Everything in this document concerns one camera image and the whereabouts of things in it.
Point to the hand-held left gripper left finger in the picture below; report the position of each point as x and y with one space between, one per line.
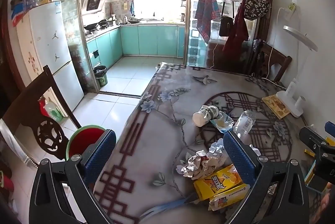
100 153

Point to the blue yellow packet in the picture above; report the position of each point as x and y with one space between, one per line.
310 175

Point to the plain dark wooden chair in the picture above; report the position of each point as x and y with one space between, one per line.
277 59

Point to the yellow wooden board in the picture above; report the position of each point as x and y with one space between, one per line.
277 107

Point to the yellow cardboard box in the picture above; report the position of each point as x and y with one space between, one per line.
217 183

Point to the black green trash bin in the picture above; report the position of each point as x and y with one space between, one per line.
102 79

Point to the floral tablecloth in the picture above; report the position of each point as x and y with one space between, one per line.
162 135

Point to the black white lettered bag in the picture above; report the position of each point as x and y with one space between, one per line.
255 4

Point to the carved dark wooden chair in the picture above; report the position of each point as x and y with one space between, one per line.
23 103

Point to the large paper wad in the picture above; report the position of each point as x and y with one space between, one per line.
193 166

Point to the green detergent bottle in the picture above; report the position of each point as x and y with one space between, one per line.
53 111

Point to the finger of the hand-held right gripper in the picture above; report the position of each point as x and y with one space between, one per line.
330 127
312 136

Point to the blue white plastic wrapper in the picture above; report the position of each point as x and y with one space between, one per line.
221 123

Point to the blue red box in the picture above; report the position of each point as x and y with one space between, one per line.
23 11

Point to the red basin with green rim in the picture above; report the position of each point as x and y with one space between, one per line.
83 137

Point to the white refrigerator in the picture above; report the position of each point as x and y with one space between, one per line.
52 38

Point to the teal kitchen cabinets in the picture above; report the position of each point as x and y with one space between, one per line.
149 39

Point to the black wok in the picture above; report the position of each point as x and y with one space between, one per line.
91 26

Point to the plaid hanging cloth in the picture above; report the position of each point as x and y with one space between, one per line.
206 9

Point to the small yellow white box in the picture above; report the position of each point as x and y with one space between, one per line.
230 197

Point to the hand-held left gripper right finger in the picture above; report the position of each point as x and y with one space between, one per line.
238 153

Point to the patterned paper cup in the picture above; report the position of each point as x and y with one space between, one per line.
202 116

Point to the white desk lamp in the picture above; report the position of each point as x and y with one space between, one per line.
288 97

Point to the dark red hanging garment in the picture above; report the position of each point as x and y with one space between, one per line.
236 33

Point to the yellow strip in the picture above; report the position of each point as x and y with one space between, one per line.
307 152

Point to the black handbag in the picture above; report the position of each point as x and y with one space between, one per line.
225 26

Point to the red bottle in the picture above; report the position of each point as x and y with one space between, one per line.
43 109

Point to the clear plastic bottle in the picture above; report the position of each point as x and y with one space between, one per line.
244 124

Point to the white paper ball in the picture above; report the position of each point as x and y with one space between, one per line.
217 150

